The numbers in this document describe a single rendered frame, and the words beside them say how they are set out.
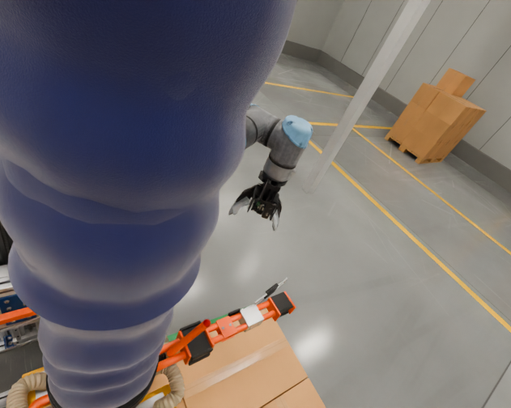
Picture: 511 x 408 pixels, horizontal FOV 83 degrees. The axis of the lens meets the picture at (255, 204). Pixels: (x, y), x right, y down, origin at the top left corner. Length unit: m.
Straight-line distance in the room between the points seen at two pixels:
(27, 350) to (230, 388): 1.02
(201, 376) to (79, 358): 1.05
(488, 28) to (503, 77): 1.28
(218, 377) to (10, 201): 1.34
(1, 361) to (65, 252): 1.67
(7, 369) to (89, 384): 1.33
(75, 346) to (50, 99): 0.37
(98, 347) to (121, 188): 0.31
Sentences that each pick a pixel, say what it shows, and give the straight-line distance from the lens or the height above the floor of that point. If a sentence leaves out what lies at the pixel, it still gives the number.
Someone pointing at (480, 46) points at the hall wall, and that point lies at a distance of 10.07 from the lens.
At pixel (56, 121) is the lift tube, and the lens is 0.22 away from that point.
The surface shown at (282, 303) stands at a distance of 1.14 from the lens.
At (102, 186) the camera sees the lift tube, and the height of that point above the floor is 1.81.
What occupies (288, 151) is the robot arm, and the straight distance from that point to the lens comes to 0.70.
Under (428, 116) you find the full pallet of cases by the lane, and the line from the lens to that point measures 7.23.
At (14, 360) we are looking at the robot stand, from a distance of 1.93.
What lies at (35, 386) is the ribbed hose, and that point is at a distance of 1.03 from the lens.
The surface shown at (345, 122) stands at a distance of 3.48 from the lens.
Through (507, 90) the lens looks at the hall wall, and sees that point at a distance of 9.68.
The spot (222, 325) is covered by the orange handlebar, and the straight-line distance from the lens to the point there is 1.03.
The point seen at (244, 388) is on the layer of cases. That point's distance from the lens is 1.56.
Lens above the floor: 1.96
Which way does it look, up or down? 37 degrees down
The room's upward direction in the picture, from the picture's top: 25 degrees clockwise
